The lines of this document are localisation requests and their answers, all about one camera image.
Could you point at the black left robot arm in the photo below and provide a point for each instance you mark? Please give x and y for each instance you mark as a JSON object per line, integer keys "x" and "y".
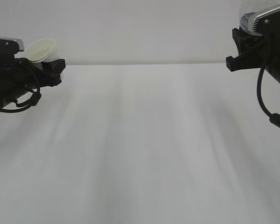
{"x": 16, "y": 105}

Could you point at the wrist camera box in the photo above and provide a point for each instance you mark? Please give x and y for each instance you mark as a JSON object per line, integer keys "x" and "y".
{"x": 261, "y": 23}
{"x": 8, "y": 48}

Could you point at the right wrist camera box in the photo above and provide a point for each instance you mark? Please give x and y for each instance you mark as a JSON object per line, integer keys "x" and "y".
{"x": 261, "y": 23}

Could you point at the white paper cup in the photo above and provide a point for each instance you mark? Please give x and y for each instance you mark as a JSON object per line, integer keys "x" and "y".
{"x": 42, "y": 51}

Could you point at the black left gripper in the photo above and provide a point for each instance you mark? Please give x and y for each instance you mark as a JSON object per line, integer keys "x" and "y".
{"x": 21, "y": 79}

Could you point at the clear plastic water bottle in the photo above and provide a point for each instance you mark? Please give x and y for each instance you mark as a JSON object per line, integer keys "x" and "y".
{"x": 253, "y": 6}

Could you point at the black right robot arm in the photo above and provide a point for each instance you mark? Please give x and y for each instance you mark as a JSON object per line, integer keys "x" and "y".
{"x": 252, "y": 52}

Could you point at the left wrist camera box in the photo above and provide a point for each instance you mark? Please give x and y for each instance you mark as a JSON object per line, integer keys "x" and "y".
{"x": 8, "y": 48}

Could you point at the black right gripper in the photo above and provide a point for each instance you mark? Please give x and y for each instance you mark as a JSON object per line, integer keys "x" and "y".
{"x": 245, "y": 42}

